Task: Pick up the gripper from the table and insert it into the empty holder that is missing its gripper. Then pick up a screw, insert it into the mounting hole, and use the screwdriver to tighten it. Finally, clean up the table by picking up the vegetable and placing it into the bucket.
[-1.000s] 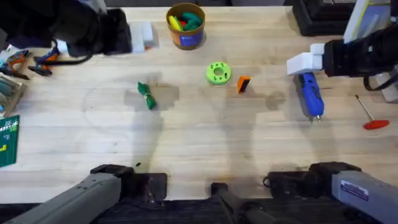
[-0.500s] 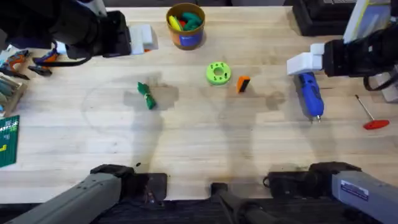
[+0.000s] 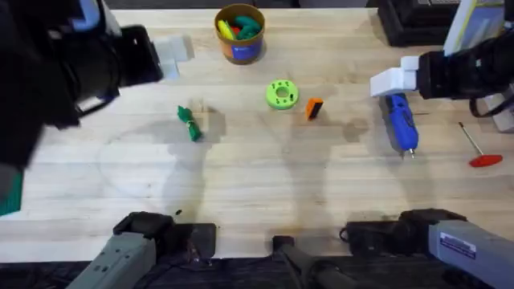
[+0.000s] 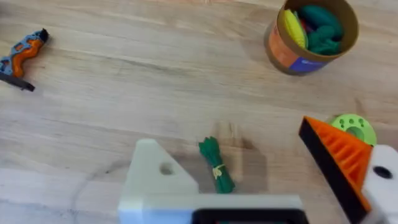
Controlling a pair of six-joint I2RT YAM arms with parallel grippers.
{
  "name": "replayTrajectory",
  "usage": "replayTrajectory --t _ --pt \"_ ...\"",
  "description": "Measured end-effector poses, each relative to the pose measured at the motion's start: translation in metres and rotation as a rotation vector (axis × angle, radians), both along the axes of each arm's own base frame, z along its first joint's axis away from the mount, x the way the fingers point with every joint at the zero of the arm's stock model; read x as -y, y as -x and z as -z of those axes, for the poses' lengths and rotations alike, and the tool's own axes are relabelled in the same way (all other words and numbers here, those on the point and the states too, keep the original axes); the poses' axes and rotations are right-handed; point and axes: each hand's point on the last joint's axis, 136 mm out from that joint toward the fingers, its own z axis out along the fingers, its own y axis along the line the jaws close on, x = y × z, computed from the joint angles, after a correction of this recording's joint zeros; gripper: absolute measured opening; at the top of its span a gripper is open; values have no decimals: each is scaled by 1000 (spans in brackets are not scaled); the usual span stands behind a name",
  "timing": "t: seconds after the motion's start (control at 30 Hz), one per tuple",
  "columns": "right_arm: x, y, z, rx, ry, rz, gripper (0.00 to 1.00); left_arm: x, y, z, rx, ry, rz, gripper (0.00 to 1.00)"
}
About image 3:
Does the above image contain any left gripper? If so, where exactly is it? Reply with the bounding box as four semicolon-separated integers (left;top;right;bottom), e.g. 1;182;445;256
116;24;196;88

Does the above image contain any blue electric screwdriver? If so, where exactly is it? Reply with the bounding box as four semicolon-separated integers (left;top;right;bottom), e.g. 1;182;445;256
384;92;420;160

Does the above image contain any green toy vegetable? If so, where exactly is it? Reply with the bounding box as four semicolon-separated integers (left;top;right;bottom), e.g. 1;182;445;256
176;104;204;143

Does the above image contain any black box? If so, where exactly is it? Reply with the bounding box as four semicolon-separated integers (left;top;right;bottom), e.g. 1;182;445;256
376;0;463;48

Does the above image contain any brown tub with toys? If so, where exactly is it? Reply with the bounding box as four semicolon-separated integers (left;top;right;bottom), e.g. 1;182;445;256
214;3;267;66

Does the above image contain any orange ribbed wedge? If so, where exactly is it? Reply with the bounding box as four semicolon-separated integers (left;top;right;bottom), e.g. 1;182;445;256
304;97;324;122

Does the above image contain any pale small box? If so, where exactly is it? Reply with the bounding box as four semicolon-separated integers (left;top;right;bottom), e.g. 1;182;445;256
483;84;514;134

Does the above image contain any green disc with holes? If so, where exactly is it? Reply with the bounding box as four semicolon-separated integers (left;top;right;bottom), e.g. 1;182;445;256
264;79;300;111

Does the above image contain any green board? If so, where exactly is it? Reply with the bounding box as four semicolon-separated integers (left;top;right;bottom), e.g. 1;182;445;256
0;168;23;217

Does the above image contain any red-handled hex key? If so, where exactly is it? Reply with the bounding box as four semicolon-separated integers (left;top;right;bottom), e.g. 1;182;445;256
458;121;504;169

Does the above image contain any black rail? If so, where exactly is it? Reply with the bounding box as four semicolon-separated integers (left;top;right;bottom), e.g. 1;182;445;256
0;256;514;289

